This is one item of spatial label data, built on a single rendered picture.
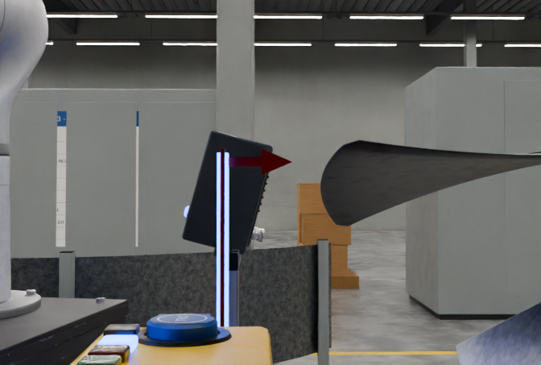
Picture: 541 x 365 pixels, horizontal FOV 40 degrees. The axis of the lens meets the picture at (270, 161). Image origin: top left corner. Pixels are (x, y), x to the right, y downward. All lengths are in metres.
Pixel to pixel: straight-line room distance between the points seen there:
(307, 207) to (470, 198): 2.47
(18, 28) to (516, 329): 0.66
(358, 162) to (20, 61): 0.50
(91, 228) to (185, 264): 4.39
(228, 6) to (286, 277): 2.74
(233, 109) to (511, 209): 3.02
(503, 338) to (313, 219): 8.02
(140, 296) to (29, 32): 1.51
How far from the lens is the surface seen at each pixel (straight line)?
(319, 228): 8.72
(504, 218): 6.94
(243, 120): 4.93
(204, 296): 2.47
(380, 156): 0.61
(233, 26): 5.02
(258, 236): 1.28
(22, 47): 0.98
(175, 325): 0.41
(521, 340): 0.71
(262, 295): 2.60
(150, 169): 6.68
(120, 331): 0.43
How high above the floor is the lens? 1.16
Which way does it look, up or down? 2 degrees up
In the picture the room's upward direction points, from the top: straight up
